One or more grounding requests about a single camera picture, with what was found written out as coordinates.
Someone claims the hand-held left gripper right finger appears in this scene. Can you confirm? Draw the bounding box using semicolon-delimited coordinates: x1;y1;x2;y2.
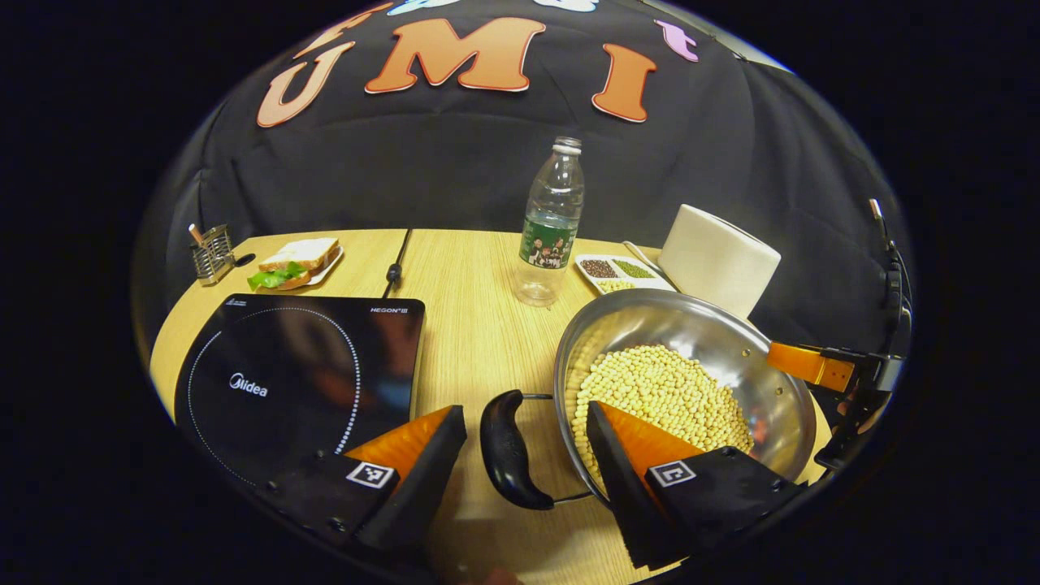
587;400;809;571

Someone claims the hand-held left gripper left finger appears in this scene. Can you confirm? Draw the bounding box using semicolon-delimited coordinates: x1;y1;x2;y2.
256;405;469;553

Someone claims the steel pot with black handle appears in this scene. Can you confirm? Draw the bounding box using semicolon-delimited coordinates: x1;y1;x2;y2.
479;288;817;511

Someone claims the black induction cooktop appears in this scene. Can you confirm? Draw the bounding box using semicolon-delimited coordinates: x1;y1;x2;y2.
174;293;426;488

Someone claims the pile of yellow soybeans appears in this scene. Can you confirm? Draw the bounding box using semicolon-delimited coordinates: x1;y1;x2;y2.
571;344;755;480

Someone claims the white toaster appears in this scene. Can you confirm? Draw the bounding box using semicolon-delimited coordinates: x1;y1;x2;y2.
658;204;782;319

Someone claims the white divided dish of beans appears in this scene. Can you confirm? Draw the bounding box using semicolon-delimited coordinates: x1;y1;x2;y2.
574;253;677;295

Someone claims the white plate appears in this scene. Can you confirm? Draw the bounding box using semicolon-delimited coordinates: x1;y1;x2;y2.
268;244;345;289

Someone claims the sandwich with lettuce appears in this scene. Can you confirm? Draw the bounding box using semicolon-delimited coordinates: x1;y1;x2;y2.
248;237;340;292

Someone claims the clear plastic water bottle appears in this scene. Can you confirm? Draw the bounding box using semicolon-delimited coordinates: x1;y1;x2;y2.
514;136;586;308

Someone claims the black backdrop cloth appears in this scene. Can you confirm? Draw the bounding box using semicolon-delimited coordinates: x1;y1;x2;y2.
134;0;903;350

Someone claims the white toaster cord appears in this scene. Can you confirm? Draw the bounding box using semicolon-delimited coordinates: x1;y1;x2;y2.
623;240;664;274

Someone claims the black power cable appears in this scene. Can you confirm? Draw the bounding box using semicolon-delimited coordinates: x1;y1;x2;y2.
382;229;414;297

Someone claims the wire utensil holder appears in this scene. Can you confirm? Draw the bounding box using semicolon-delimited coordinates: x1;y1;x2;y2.
188;223;236;285

